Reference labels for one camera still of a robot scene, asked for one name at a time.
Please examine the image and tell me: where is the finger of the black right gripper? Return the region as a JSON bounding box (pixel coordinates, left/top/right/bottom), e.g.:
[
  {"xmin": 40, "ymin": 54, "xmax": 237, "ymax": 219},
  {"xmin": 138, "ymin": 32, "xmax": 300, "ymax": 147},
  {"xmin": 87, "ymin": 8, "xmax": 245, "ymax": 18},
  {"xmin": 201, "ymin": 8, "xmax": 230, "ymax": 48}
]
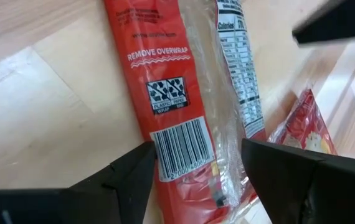
[{"xmin": 291, "ymin": 0, "xmax": 355, "ymax": 45}]

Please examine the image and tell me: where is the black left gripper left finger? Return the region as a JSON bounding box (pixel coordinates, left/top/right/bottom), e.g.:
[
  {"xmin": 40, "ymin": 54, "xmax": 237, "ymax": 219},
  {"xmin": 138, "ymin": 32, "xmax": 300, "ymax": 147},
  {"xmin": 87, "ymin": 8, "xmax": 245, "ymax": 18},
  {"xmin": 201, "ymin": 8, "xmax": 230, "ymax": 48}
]
[{"xmin": 69, "ymin": 140, "xmax": 158, "ymax": 224}]

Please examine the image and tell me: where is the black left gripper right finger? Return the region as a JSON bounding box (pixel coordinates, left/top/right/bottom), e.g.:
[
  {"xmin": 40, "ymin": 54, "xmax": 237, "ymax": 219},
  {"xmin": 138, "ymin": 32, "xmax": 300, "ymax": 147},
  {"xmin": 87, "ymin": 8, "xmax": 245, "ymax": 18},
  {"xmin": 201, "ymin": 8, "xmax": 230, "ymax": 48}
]
[{"xmin": 241, "ymin": 138, "xmax": 355, "ymax": 224}]

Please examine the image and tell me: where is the red popcorn bag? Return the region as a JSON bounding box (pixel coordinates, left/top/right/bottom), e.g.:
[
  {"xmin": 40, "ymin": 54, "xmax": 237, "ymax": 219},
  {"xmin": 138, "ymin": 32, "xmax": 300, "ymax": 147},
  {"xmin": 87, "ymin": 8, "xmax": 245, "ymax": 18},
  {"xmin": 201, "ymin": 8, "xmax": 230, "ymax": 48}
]
[
  {"xmin": 267, "ymin": 88, "xmax": 338, "ymax": 156},
  {"xmin": 103, "ymin": 0, "xmax": 268, "ymax": 224}
]

